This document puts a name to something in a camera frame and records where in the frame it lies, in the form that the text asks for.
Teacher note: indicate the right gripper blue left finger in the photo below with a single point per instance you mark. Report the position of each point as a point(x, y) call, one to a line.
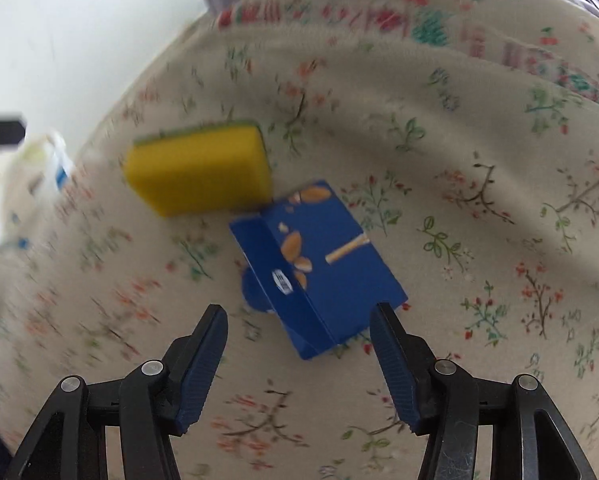
point(162, 398)

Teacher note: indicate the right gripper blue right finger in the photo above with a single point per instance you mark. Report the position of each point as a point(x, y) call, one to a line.
point(433, 397)

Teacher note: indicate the blue cardboard box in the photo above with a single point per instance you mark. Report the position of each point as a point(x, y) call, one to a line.
point(311, 264)

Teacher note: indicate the white patterned trash bin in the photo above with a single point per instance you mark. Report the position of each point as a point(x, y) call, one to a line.
point(33, 180)

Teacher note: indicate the yellow green sponge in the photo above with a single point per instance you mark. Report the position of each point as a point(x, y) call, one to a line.
point(217, 167)

